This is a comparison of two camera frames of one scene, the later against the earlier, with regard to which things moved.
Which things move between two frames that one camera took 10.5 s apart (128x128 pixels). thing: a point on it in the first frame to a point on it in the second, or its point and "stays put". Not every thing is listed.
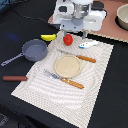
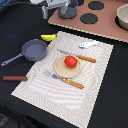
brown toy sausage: x=15 y=78 stays put
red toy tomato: x=68 y=39 to x=70 y=61
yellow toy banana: x=48 y=37 stays put
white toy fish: x=91 y=43 stays put
